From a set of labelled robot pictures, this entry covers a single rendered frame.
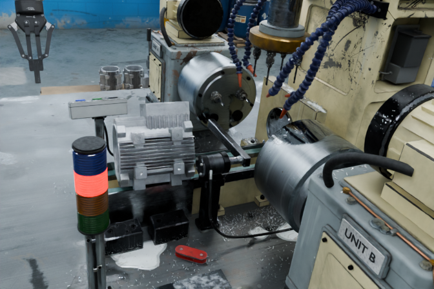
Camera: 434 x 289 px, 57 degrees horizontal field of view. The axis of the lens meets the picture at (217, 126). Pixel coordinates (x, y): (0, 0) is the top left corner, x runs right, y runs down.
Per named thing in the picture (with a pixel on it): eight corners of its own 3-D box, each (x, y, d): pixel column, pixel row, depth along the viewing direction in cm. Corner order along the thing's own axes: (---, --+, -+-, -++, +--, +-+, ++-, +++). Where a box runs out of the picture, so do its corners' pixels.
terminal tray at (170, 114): (181, 125, 120) (179, 101, 120) (190, 127, 110) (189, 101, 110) (141, 128, 116) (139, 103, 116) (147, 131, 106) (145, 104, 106)
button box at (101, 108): (123, 113, 133) (122, 97, 133) (128, 114, 127) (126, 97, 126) (69, 118, 126) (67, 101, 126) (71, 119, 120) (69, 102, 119)
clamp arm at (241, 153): (252, 166, 111) (214, 126, 132) (253, 157, 110) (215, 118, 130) (240, 168, 110) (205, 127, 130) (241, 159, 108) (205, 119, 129)
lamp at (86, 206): (105, 195, 82) (104, 177, 80) (111, 213, 77) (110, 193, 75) (74, 200, 79) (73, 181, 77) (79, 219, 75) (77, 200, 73)
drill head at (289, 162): (304, 174, 126) (320, 101, 115) (407, 268, 93) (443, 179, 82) (233, 188, 116) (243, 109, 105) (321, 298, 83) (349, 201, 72)
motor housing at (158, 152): (179, 173, 125) (176, 112, 124) (197, 185, 108) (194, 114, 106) (114, 180, 119) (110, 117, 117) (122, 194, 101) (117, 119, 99)
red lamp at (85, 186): (104, 177, 80) (104, 157, 78) (110, 193, 75) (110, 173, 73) (73, 181, 77) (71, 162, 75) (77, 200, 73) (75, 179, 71)
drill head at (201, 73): (217, 95, 179) (223, 40, 168) (257, 131, 150) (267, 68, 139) (163, 100, 169) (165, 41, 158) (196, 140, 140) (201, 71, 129)
